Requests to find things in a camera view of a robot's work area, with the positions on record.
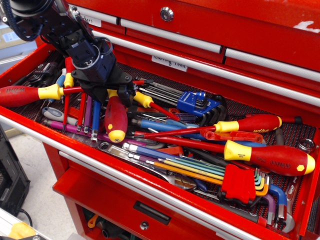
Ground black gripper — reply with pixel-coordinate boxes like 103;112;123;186
70;37;137;107

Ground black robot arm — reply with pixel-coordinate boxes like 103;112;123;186
0;0;136;107

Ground short red yellow screwdriver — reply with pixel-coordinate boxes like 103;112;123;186
133;91;187;125

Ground black holder coloured hex keys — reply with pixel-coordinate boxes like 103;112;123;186
76;93;101;142

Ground small red screwdriver upper left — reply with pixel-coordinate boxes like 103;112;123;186
62;56;75;133

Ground white cutting tools label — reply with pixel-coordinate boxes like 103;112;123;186
151;55;188;72

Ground magenta long hex key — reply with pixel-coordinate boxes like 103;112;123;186
44;120;147;147

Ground white markers label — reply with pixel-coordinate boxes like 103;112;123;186
81;14;102;28

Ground black torx key set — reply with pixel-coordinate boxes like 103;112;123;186
12;50;65;88

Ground silver chest lock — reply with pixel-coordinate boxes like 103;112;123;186
160;6;174;22

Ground blue hex key set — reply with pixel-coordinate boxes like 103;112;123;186
135;77;228;126

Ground large red screwdriver left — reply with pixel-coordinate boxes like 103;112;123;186
0;84;84;108

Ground large red screwdriver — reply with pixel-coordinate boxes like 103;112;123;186
0;84;84;108
144;135;316;176

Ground red tool chest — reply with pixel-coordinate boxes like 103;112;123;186
0;0;320;240

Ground red plastic key holder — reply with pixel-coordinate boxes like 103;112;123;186
200;130;264;143

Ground black box on floor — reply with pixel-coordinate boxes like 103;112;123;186
0;129;30;216

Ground red wiha screwdriver right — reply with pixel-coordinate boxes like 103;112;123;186
133;113;303;139

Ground open red drawer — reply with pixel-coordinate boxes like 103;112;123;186
0;32;320;240

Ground red holder coloured hex keys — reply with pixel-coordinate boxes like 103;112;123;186
122;143;291;220

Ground large red screwdriver right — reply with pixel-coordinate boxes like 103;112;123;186
144;135;316;176

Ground silver socket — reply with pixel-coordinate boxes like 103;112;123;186
298;138;316;154

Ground grey handled small screwdriver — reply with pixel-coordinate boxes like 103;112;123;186
41;107;78;126

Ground blue handled screwdriver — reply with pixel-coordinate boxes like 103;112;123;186
130;119;198;132

